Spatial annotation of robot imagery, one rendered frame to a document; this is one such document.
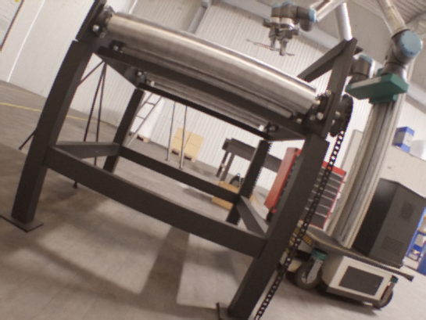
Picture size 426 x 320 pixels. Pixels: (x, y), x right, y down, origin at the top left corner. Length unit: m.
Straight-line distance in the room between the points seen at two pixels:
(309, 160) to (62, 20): 13.31
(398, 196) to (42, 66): 13.05
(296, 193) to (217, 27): 11.55
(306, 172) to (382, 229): 1.14
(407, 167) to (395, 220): 4.27
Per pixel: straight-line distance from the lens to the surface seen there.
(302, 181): 1.19
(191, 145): 9.69
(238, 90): 1.46
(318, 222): 4.10
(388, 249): 2.31
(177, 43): 1.19
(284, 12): 2.08
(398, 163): 6.47
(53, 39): 13.95
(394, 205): 2.24
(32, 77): 13.96
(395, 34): 2.14
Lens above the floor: 0.56
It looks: 4 degrees down
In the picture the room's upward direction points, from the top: 23 degrees clockwise
